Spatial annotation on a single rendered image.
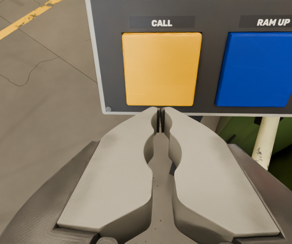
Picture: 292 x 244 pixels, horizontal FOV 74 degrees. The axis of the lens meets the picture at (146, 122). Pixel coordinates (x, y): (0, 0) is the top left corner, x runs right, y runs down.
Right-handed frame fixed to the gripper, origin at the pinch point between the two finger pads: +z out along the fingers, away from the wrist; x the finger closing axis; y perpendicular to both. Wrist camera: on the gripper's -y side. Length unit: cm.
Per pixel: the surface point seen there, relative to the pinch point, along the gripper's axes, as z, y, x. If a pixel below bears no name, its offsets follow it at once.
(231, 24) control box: 9.5, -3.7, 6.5
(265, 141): 34, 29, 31
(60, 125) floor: 96, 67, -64
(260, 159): 30, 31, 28
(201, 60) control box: 9.5, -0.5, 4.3
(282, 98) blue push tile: 8.8, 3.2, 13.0
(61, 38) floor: 169, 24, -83
